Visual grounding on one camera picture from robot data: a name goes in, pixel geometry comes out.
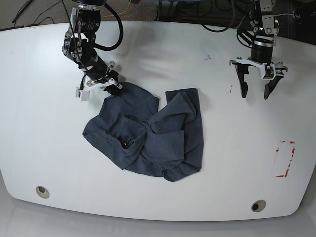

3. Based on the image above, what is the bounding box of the left table cable grommet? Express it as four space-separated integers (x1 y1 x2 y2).
36 186 49 199

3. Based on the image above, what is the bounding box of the right table cable grommet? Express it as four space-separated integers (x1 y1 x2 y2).
251 200 267 213

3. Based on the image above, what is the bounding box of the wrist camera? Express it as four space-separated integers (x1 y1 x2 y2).
260 63 275 80
76 87 90 102

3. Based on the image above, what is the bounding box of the red tape rectangle marking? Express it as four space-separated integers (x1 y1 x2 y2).
273 141 296 178

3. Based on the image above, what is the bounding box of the dark blue t-shirt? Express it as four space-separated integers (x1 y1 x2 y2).
82 82 204 182

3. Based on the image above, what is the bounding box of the table cable grommet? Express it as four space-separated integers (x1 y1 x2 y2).
36 186 49 199
251 200 267 213

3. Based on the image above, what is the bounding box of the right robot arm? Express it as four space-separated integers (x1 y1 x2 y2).
62 0 123 95

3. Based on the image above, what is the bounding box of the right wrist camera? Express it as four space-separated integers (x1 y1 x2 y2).
76 87 90 102

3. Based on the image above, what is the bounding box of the yellow cable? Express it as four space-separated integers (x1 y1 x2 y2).
101 0 131 19

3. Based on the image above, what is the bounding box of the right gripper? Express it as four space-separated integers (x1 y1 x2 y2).
80 57 123 96

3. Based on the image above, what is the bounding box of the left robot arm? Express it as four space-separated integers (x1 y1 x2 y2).
229 0 288 100

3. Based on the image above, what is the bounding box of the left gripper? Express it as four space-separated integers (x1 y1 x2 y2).
229 40 288 100

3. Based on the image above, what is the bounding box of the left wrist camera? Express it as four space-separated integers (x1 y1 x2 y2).
260 63 275 80

